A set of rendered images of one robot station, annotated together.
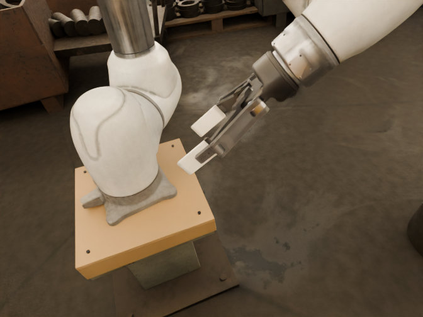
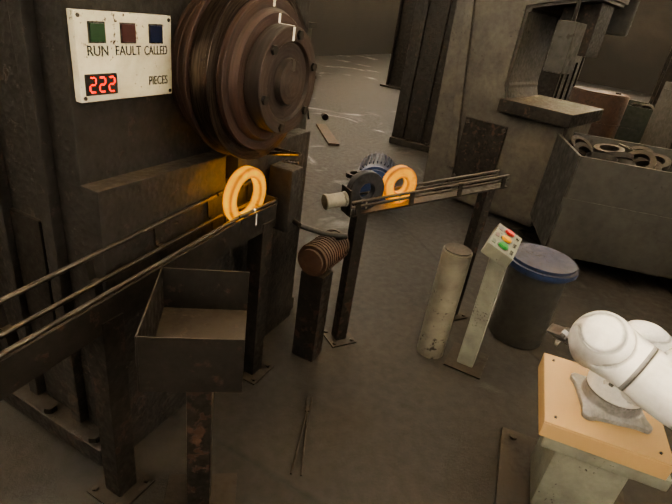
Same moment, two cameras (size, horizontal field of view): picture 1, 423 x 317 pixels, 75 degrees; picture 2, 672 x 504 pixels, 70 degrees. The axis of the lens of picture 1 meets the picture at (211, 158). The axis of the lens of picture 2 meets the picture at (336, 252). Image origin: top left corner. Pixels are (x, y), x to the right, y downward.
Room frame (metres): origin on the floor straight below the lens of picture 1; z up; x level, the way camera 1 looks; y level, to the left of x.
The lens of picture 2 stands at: (0.33, -1.16, 1.32)
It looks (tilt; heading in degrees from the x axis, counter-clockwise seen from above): 27 degrees down; 121
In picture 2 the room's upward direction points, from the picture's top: 9 degrees clockwise
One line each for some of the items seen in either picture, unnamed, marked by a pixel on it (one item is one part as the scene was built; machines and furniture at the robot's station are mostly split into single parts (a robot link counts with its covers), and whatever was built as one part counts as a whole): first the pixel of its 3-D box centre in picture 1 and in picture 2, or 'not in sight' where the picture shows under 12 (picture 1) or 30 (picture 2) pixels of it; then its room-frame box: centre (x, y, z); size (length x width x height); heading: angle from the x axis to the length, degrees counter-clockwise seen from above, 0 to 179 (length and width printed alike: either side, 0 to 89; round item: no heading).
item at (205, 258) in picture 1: (157, 234); (576, 463); (0.49, 0.21, 0.16); 0.40 x 0.40 x 0.31; 14
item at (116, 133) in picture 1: (116, 136); (635, 361); (0.50, 0.21, 0.58); 0.18 x 0.16 x 0.22; 161
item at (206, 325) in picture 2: not in sight; (198, 421); (-0.34, -0.57, 0.36); 0.26 x 0.20 x 0.72; 132
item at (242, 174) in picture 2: not in sight; (245, 195); (-0.66, -0.11, 0.75); 0.18 x 0.03 x 0.18; 96
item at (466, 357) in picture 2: not in sight; (485, 302); (0.00, 0.66, 0.31); 0.24 x 0.16 x 0.62; 97
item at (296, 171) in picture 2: not in sight; (283, 196); (-0.69, 0.12, 0.68); 0.11 x 0.08 x 0.24; 7
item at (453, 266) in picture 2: not in sight; (443, 302); (-0.16, 0.60, 0.26); 0.12 x 0.12 x 0.52
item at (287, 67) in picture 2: not in sight; (283, 81); (-0.55, -0.09, 1.12); 0.28 x 0.06 x 0.28; 97
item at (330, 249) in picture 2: not in sight; (318, 295); (-0.55, 0.24, 0.27); 0.22 x 0.13 x 0.53; 97
